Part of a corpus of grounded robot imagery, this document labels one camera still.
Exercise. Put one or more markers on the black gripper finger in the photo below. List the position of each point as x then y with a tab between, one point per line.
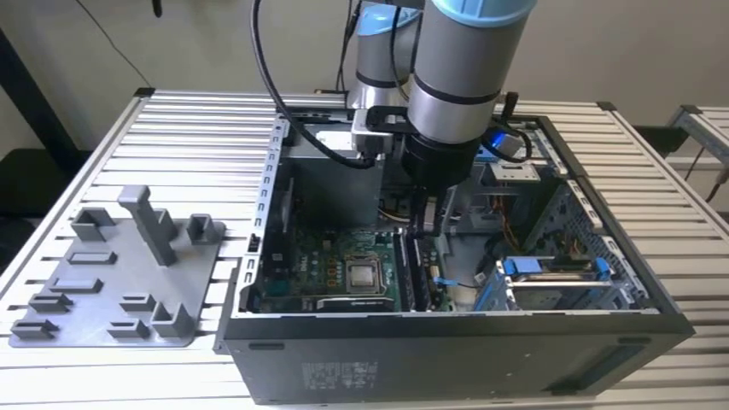
419	222

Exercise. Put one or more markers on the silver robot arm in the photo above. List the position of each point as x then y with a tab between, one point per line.
461	64

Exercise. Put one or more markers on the silver metal drive cage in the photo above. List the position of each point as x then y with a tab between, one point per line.
514	173

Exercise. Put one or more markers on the silver CPU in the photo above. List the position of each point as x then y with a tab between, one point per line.
363	277

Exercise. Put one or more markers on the grey power supply unit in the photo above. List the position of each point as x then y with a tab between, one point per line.
333	192

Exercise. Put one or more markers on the green motherboard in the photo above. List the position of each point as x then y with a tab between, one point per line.
318	256

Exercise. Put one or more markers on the blue disk carrier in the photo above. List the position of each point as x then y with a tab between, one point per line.
523	265

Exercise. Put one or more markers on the black graphics card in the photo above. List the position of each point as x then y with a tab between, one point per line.
353	304

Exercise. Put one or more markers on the black table corner cap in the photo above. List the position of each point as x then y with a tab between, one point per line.
605	106
145	91

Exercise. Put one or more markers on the black PC case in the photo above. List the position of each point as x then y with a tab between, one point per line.
398	363

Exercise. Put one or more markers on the black block behind table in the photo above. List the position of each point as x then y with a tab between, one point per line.
659	138

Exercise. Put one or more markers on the aluminium side table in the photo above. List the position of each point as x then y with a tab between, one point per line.
706	128

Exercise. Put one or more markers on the grey plastic parts rack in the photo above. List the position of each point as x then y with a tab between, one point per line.
130	277

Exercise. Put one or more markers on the small black hanging object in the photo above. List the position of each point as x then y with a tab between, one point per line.
156	8

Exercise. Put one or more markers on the blue plastic drive bracket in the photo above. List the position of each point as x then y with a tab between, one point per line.
483	154

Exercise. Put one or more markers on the silver camera with blue light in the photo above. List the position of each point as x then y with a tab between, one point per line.
511	143

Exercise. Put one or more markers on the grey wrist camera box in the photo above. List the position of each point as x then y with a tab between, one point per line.
366	136

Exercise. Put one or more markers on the black slanted frame post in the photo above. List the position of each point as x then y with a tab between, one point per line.
33	98

